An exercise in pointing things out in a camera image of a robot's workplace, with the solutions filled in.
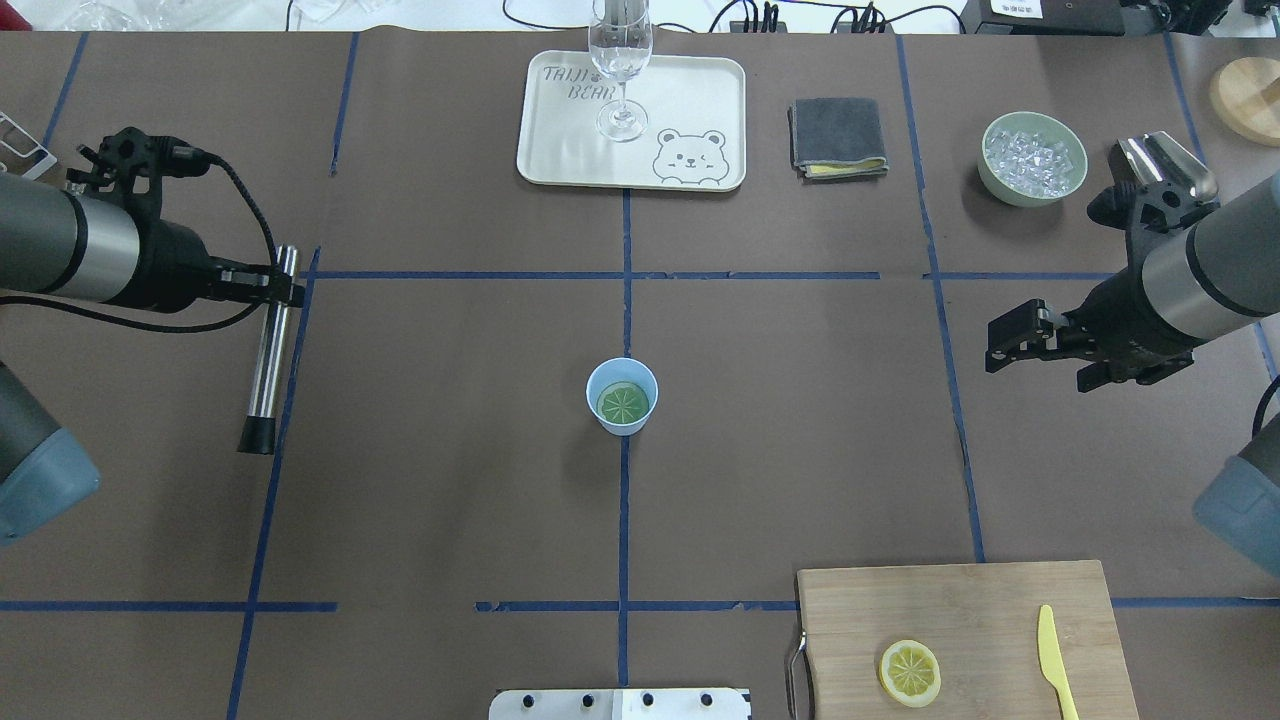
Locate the clear wine glass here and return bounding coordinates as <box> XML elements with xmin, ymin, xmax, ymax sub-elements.
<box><xmin>588</xmin><ymin>1</ymin><xmax>654</xmax><ymax>143</ymax></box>

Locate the green bowl of ice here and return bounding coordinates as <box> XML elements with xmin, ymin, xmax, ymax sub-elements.
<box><xmin>977</xmin><ymin>111</ymin><xmax>1089</xmax><ymax>208</ymax></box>

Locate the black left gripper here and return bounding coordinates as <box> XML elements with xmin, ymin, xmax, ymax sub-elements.
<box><xmin>68</xmin><ymin>127</ymin><xmax>307</xmax><ymax>313</ymax></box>

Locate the yellow plastic knife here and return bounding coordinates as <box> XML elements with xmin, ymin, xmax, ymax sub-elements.
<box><xmin>1036</xmin><ymin>603</ymin><xmax>1080</xmax><ymax>720</ymax></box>

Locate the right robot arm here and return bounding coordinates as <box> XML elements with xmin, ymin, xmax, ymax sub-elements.
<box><xmin>986</xmin><ymin>178</ymin><xmax>1279</xmax><ymax>393</ymax></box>

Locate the black power strip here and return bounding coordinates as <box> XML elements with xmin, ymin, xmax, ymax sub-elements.
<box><xmin>703</xmin><ymin>1</ymin><xmax>914</xmax><ymax>35</ymax></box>

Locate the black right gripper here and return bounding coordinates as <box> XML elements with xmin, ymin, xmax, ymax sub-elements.
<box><xmin>986</xmin><ymin>182</ymin><xmax>1221</xmax><ymax>393</ymax></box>

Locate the cream bear tray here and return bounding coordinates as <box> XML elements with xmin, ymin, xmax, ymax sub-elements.
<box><xmin>515</xmin><ymin>50</ymin><xmax>748</xmax><ymax>192</ymax></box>

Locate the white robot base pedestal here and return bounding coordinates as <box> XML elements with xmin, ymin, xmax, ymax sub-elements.
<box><xmin>488</xmin><ymin>687</ymin><xmax>753</xmax><ymax>719</ymax></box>

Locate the steel ice scoop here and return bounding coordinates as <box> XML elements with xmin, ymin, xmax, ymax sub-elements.
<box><xmin>1114</xmin><ymin>131</ymin><xmax>1219</xmax><ymax>205</ymax></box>

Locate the wooden cup tree stand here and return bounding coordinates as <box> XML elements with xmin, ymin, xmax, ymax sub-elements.
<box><xmin>1210</xmin><ymin>56</ymin><xmax>1279</xmax><ymax>147</ymax></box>

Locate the light blue plastic cup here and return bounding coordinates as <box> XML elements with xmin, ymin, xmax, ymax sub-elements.
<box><xmin>585</xmin><ymin>357</ymin><xmax>660</xmax><ymax>437</ymax></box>

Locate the white wire cup rack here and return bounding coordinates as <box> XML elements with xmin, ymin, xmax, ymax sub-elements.
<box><xmin>1</xmin><ymin>111</ymin><xmax>58</xmax><ymax>181</ymax></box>

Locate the grey folded cloth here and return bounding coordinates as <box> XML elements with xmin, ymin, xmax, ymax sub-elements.
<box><xmin>788</xmin><ymin>97</ymin><xmax>890</xmax><ymax>181</ymax></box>

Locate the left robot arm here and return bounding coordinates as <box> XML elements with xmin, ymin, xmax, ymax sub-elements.
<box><xmin>1</xmin><ymin>127</ymin><xmax>306</xmax><ymax>544</ymax></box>

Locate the wooden cutting board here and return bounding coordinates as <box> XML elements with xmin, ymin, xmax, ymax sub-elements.
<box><xmin>797</xmin><ymin>560</ymin><xmax>1138</xmax><ymax>719</ymax></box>

